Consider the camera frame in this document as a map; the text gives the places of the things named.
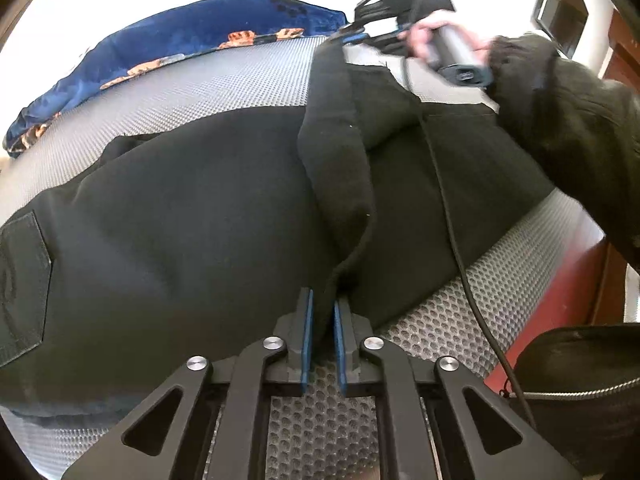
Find person's right hand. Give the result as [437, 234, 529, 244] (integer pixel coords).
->
[398, 10, 494, 65]

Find black denim pants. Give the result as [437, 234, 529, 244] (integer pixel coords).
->
[1, 44, 552, 417]

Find black jacket right sleeve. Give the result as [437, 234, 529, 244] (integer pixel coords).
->
[487, 35, 639, 268]

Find red wooden bed frame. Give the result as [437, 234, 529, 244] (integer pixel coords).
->
[473, 204, 627, 365]

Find wall mounted dark screen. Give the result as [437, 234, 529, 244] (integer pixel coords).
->
[533, 0, 589, 58]

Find grey mesh mattress pad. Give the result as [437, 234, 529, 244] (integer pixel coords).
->
[1, 38, 582, 479]

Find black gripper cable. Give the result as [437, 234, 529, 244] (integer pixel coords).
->
[397, 54, 539, 430]

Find blue floral fleece blanket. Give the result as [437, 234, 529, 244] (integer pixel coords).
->
[2, 0, 347, 158]

